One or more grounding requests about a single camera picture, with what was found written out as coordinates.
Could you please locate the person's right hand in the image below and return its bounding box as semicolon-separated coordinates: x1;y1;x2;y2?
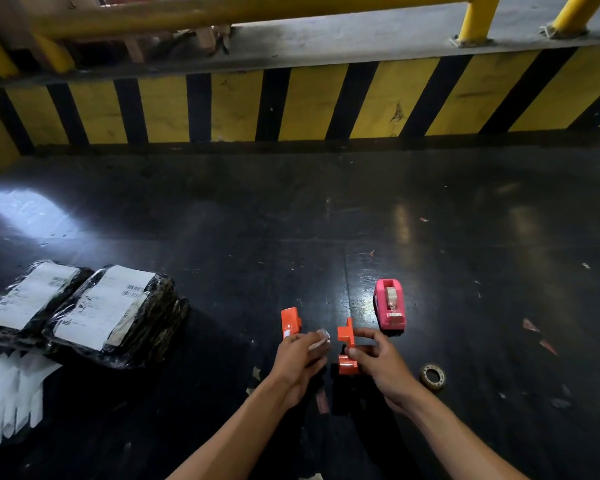
347;328;427;416

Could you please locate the person's left hand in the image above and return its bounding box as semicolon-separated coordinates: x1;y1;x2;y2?
269;330;332;411

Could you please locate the clear tape roll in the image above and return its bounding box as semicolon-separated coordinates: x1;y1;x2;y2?
307;328;332;352

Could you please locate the orange tape dispenser half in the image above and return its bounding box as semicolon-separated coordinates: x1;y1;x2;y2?
280;307;303;340
336;317;360;376

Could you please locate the person's right forearm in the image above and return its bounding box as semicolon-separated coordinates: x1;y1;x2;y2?
386;390;531;480

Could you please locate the person's left forearm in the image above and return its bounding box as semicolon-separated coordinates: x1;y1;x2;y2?
166;376;297;480

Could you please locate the pink tape dispenser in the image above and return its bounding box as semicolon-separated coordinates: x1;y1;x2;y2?
372;278;407;332

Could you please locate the empty cardboard tape core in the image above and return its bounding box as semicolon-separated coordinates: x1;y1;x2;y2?
419;364;447;392

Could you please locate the black wrapped package white label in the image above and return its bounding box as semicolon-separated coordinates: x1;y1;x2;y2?
0;260;95;351
42;265;191;370

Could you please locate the yellow black striped barrier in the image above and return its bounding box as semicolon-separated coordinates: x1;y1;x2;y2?
0;42;600;184

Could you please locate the yellow metal guard railing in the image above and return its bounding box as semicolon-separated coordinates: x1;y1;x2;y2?
0;0;503;79

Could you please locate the yellow railing post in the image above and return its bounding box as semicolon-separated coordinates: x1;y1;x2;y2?
540;0;600;39

